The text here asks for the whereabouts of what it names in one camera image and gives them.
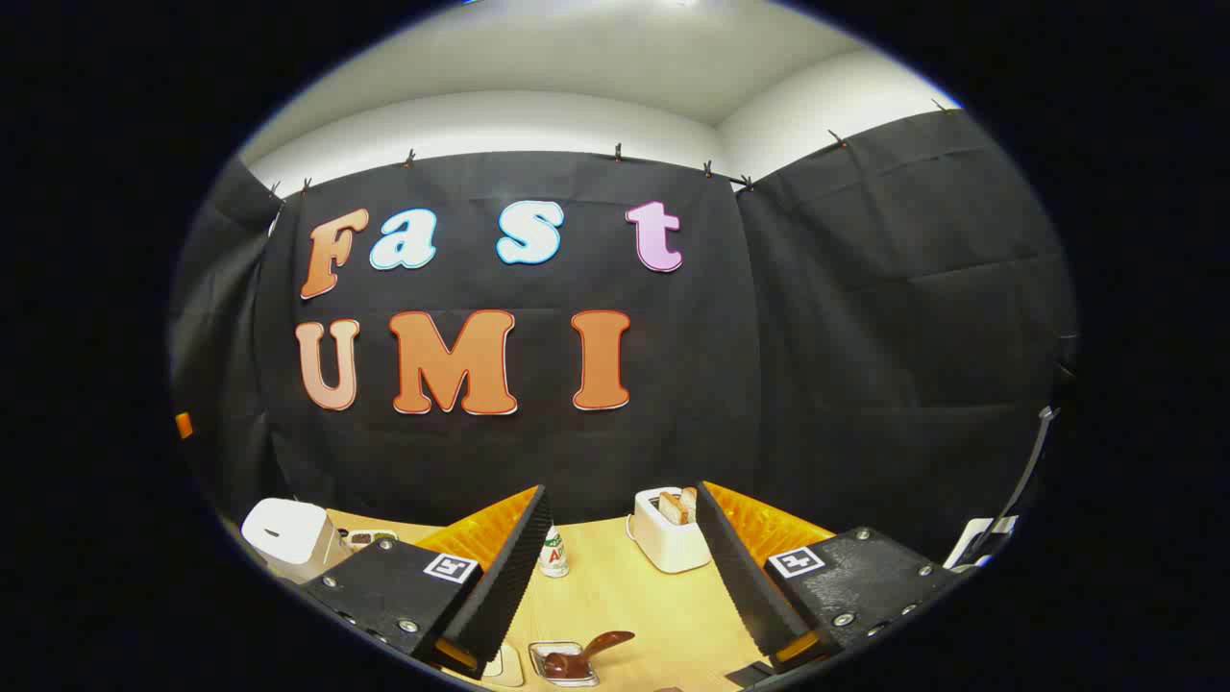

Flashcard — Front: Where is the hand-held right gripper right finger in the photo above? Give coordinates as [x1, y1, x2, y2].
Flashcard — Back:
[694, 479, 970, 676]

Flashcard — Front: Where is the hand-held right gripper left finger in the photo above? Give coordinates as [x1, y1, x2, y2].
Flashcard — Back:
[298, 483, 554, 679]

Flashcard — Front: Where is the brown wooden spoon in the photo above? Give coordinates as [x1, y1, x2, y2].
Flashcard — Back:
[543, 630, 636, 680]

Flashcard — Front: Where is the silver chopstick holder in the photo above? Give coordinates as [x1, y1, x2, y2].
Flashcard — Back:
[528, 639, 603, 688]

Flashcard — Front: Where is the white rice cooker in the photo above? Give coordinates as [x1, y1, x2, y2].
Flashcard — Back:
[240, 498, 353, 583]

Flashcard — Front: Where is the white drink bottle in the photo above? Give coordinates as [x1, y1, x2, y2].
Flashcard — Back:
[538, 525, 570, 579]

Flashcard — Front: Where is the white toaster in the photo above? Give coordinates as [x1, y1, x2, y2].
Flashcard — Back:
[627, 487, 713, 575]

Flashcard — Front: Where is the black backdrop cloth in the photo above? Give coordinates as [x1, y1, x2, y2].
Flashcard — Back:
[168, 108, 1077, 563]

